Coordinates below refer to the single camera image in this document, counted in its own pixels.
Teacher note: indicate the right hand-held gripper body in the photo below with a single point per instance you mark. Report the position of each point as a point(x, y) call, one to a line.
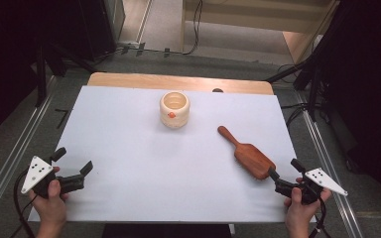
point(324, 180)

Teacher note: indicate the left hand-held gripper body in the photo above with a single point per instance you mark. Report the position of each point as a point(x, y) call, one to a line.
point(36, 172)

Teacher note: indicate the wooden scoop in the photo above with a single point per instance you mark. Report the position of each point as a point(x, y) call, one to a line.
point(251, 158)

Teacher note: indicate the cream ceramic cup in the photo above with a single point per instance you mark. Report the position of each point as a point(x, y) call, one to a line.
point(174, 115)

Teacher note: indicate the person's left hand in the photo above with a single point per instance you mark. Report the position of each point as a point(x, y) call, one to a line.
point(51, 208)

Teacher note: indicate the person's right hand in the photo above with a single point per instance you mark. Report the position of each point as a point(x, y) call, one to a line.
point(299, 213)

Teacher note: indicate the white board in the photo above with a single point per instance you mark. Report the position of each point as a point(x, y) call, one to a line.
point(145, 172)

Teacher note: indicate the black metal stand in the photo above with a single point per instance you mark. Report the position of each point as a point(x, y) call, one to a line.
point(41, 76)
point(314, 89)

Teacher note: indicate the black cabinet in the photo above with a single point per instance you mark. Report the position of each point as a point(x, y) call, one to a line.
point(96, 26)

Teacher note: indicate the light wooden furniture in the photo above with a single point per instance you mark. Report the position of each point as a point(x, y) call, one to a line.
point(261, 16)

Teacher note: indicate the metal floor rail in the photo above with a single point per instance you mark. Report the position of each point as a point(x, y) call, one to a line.
point(330, 165)
point(13, 158)

